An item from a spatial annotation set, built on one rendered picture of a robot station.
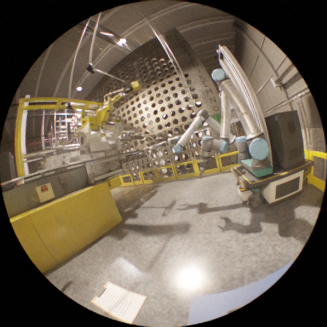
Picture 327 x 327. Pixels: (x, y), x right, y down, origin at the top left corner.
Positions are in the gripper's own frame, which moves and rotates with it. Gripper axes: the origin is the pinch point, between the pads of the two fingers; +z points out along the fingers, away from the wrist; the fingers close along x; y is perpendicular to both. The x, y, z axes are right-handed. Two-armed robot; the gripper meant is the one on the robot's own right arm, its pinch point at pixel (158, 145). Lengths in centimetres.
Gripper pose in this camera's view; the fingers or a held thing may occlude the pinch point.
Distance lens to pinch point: 164.4
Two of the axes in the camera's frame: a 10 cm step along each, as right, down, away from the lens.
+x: 3.7, -4.1, 8.3
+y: 3.6, 8.9, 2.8
